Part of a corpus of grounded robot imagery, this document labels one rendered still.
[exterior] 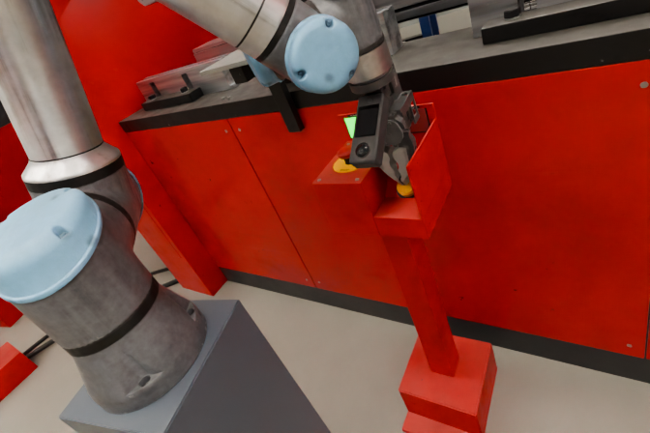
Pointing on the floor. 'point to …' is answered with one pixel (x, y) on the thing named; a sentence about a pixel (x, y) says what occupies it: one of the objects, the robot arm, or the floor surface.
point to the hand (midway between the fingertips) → (401, 181)
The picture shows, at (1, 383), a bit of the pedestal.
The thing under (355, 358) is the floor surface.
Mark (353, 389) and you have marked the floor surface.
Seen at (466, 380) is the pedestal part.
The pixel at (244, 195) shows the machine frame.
